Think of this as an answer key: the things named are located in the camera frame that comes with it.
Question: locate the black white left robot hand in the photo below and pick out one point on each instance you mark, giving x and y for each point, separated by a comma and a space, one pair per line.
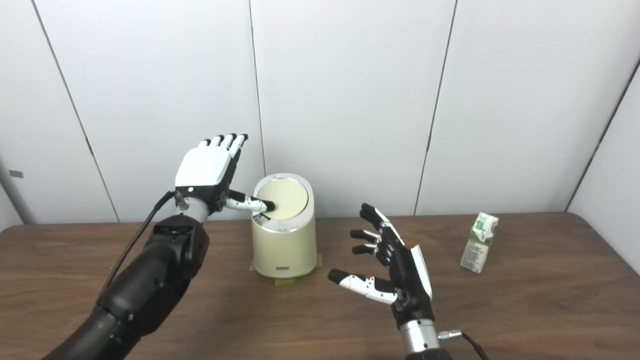
205, 167

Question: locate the green white milk carton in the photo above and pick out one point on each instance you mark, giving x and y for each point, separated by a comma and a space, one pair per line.
477, 247

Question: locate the cream round bin lid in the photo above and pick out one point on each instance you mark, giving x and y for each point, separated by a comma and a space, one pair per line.
289, 195

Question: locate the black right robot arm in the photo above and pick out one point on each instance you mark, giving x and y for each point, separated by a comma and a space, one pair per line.
420, 340

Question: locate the cream-colored round bin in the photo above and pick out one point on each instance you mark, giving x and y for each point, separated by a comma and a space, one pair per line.
285, 247

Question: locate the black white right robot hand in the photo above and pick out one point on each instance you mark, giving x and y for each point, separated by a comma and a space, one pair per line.
407, 282

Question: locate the small gray wall tag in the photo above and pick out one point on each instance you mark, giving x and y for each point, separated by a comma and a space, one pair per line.
16, 174

